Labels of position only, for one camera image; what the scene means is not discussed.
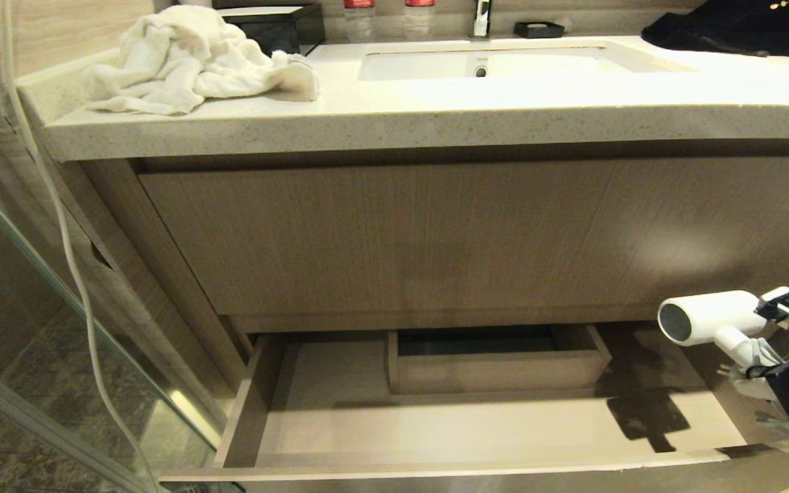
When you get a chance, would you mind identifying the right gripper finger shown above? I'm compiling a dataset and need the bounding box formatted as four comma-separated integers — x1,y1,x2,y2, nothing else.
722,366,779,402

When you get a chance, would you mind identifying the white hair dryer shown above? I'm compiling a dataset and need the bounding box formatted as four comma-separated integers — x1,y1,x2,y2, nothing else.
657,290,787,384

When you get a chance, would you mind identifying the wooden drawer organizer box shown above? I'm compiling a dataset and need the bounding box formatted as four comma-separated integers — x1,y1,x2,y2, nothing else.
386,325,612,396

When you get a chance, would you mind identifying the open wooden drawer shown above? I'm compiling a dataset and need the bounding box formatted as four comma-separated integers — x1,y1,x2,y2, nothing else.
159,320,789,493

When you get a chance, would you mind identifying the closed wooden drawer front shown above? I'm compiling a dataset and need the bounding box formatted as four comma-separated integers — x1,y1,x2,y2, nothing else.
137,156,789,317

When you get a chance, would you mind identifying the black fabric bag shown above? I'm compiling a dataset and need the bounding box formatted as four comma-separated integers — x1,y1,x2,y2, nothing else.
641,0,789,64

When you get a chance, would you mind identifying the white sink basin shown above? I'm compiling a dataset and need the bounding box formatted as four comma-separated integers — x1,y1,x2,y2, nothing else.
357,44,698,83

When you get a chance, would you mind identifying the vanity cabinet with stone countertop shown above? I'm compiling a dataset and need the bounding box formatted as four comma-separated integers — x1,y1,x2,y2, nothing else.
16,34,789,493

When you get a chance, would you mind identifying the black soap dish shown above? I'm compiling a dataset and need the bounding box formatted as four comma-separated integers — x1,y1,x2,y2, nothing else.
513,21,566,40

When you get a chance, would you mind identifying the chrome faucet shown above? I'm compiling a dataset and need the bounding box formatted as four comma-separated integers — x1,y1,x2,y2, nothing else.
471,0,493,39

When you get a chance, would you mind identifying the clear bottle with red label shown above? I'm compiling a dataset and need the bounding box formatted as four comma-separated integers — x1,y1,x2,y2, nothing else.
404,0,437,40
343,0,377,43

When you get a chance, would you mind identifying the black tissue box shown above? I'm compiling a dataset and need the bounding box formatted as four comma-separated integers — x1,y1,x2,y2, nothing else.
218,3,327,58

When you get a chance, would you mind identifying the white crumpled towel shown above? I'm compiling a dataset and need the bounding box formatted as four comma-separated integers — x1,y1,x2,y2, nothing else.
82,5,321,116

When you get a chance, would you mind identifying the glass shower door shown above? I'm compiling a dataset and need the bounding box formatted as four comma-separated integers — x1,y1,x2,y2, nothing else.
0,156,232,493

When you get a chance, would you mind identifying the white cable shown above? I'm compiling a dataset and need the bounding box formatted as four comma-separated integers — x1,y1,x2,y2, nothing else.
0,0,160,493

